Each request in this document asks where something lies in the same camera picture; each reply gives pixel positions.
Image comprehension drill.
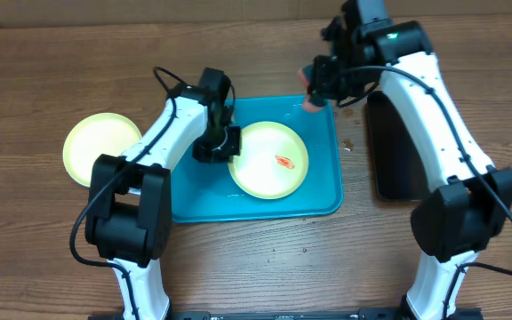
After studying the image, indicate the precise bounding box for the yellow plate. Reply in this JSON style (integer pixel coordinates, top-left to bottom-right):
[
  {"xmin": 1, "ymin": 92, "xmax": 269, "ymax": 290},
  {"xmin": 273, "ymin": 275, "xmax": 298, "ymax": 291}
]
[
  {"xmin": 228, "ymin": 121, "xmax": 309, "ymax": 200},
  {"xmin": 62, "ymin": 113, "xmax": 141, "ymax": 188}
]

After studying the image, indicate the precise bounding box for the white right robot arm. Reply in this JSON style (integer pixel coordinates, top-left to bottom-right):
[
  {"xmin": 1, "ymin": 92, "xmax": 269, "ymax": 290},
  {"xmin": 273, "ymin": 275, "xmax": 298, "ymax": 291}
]
[{"xmin": 306, "ymin": 1, "xmax": 512, "ymax": 319}]

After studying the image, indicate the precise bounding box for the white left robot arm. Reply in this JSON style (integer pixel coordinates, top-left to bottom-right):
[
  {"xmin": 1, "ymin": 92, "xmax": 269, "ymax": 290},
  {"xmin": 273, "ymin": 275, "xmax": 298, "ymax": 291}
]
[{"xmin": 69, "ymin": 68, "xmax": 241, "ymax": 319}]

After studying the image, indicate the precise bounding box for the teal plastic tray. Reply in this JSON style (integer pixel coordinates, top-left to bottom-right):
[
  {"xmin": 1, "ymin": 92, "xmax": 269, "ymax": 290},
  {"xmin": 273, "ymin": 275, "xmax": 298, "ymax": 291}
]
[{"xmin": 171, "ymin": 95, "xmax": 343, "ymax": 223}]

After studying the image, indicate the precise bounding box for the black tray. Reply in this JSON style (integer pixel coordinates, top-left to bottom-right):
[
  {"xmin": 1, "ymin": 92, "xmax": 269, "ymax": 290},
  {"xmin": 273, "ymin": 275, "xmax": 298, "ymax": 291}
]
[{"xmin": 365, "ymin": 91, "xmax": 429, "ymax": 201}]

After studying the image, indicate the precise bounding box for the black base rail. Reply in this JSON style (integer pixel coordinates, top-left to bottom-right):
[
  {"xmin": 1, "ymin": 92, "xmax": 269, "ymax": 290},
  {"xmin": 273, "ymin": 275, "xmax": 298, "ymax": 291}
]
[{"xmin": 87, "ymin": 306, "xmax": 484, "ymax": 320}]

